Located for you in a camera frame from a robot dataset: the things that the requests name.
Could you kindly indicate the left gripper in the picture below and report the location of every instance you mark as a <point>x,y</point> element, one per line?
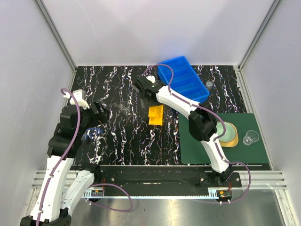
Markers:
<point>98,108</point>

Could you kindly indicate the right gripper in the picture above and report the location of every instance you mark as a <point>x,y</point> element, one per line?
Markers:
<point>153,102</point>

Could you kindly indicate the yellow test tube rack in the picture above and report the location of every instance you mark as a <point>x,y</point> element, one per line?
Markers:
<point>155,115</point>

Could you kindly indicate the clear round flask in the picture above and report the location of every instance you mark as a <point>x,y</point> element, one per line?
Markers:
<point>124,107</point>

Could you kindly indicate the blue plastic compartment bin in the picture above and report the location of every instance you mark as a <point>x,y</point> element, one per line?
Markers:
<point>184,79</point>

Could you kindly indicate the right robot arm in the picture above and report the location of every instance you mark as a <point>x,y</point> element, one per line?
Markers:
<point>202,121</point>

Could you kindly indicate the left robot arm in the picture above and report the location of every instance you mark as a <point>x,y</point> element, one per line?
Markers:
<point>55,206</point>

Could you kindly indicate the small clear vial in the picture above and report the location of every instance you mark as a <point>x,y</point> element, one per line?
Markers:
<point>209,85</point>

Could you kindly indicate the pale green bowl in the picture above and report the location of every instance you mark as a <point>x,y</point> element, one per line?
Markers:
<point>229,134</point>

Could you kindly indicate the clear glass beaker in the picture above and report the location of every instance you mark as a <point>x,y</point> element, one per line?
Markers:
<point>250,137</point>

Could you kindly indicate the green mat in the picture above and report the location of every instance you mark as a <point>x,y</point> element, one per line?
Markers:
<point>192,151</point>

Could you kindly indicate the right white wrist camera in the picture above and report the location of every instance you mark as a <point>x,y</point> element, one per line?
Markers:
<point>151,78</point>

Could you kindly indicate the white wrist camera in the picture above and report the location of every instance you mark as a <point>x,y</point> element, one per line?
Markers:
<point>80,97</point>
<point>151,78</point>

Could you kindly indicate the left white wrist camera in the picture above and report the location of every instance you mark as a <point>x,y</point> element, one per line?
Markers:
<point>80,97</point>

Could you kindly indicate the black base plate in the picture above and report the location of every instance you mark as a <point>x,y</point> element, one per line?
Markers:
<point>200,176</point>

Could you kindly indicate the aluminium frame rail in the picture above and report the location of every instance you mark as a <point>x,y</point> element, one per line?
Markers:
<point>51,25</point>

